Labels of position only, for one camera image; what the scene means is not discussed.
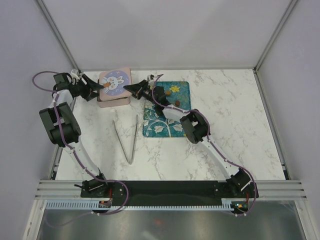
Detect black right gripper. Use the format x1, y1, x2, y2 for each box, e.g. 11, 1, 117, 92
122, 80, 158, 106

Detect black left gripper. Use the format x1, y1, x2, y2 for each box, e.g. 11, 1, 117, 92
73, 75, 104, 103

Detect pink box lid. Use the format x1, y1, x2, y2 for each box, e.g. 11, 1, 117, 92
98, 67, 132, 102

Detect metal serving tongs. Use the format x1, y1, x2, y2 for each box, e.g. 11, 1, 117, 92
112, 115, 139, 165

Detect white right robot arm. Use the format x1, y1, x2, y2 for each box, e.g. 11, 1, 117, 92
124, 80, 252, 198

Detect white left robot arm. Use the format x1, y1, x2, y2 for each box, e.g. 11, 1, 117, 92
39, 69, 110, 198

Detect pink chocolate box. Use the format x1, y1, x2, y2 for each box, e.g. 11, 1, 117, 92
97, 96, 131, 108

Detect brown oval chocolate right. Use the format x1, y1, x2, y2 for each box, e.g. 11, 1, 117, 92
175, 100, 181, 107

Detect teal floral tray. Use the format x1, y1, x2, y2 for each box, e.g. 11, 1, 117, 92
142, 81, 191, 138

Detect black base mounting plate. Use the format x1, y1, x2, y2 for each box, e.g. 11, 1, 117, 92
80, 180, 259, 206

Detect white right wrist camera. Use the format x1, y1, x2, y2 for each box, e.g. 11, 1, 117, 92
147, 74, 158, 83

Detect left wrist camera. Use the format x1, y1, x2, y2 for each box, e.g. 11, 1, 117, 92
70, 68, 81, 80

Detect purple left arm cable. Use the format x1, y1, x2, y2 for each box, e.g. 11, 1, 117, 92
32, 71, 130, 230

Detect aluminium frame rail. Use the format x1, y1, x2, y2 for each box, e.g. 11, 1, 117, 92
34, 0, 81, 72

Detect white slotted cable duct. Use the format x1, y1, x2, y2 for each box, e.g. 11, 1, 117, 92
45, 199, 250, 212

